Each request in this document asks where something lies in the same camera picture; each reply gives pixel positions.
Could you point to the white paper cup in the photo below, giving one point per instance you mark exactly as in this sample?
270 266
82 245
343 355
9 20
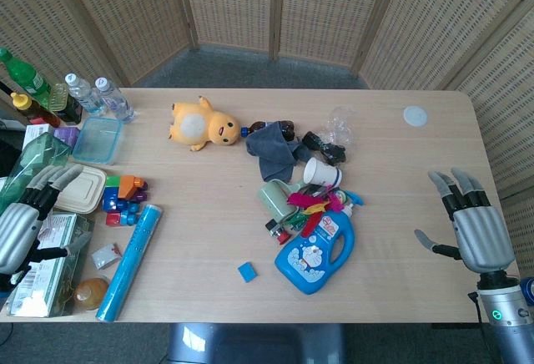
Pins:
321 172

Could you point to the light green lint roller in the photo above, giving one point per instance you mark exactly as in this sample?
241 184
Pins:
275 199

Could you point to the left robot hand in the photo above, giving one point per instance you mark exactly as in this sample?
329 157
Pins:
18 230

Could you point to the small blue square block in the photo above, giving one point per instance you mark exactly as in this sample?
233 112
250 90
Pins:
248 272

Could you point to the orange drink bottle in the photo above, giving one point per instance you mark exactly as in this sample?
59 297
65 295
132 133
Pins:
89 294

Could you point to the woven bamboo folding screen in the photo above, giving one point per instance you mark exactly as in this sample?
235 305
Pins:
229 5

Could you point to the dark cola bottle blue cap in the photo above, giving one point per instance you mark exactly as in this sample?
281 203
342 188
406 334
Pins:
288 127

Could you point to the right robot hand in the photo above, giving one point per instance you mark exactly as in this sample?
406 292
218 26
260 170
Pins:
484 239

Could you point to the orange toy block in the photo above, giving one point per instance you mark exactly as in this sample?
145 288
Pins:
129 186

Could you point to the small gray white packet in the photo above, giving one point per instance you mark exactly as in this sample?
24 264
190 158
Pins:
104 256

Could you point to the black binder clip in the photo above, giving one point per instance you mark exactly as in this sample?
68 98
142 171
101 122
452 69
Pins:
276 230

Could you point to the green printed carton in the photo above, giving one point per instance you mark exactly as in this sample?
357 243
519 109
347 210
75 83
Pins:
54 280

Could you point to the white round lid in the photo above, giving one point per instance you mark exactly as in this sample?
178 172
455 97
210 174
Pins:
415 116

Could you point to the green soda bottle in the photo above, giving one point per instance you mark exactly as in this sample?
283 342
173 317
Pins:
25 74

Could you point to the white box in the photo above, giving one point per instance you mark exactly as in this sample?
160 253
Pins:
37 134

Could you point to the brown sauce bottle yellow cap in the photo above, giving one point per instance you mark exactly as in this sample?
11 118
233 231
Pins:
35 109

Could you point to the clear crumpled plastic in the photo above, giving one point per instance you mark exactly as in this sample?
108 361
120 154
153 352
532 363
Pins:
340 126

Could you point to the dark oil bottle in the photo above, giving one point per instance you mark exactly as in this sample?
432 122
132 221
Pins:
67 107

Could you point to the purple toy block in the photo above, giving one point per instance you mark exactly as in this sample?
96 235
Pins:
142 193

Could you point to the yellow plush toy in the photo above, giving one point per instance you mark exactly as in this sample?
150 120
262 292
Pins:
196 124

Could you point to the colourful printed packet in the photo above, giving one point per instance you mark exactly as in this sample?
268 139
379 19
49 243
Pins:
297 222

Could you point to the blue detergent bottle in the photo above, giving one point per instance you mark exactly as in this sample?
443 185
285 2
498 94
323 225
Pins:
310 259

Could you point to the large blue toy block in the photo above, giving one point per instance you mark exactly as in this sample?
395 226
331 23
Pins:
112 199

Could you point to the blue rolled tube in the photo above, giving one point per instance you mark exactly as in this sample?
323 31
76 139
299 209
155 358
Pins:
129 264

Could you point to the red toy block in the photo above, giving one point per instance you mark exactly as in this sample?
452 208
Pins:
113 218

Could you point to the beige lunch box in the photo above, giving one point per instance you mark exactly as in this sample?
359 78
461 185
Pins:
83 190

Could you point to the black crumpled object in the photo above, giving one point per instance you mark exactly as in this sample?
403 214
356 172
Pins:
325 147

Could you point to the blue gray robot torso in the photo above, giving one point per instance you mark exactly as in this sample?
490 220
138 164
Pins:
250 345

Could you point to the purple box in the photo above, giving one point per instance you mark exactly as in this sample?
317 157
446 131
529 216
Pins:
67 135

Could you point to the small blue toy block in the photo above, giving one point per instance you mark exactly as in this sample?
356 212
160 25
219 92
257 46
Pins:
130 213

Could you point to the clear water bottle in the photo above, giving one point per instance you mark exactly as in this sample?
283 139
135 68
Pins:
117 101
85 94

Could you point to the transparent green bottle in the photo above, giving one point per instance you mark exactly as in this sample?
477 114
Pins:
37 151

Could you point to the gray cloth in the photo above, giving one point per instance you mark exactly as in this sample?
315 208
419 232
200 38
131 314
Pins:
271 151

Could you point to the green toy block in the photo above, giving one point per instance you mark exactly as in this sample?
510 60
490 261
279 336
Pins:
113 180

